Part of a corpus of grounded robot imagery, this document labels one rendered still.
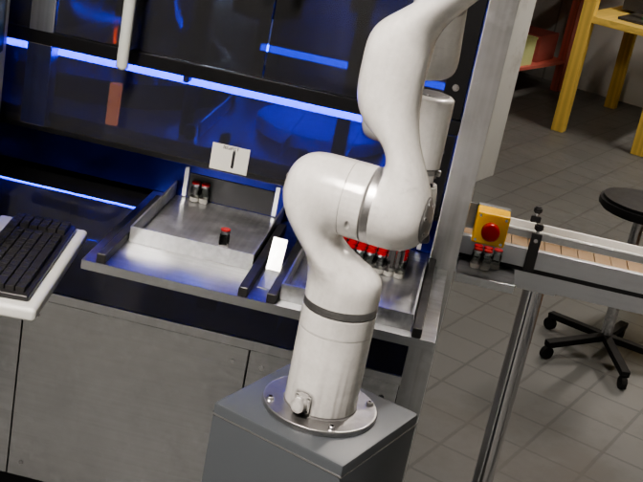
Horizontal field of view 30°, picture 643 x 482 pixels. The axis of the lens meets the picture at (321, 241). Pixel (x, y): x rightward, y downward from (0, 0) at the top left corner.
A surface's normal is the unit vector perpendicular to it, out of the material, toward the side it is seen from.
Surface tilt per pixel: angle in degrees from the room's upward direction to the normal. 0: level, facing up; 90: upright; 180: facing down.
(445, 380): 0
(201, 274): 0
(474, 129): 90
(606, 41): 90
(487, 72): 90
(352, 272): 30
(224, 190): 90
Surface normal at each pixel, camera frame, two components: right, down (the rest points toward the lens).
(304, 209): -0.32, 0.28
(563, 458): 0.18, -0.92
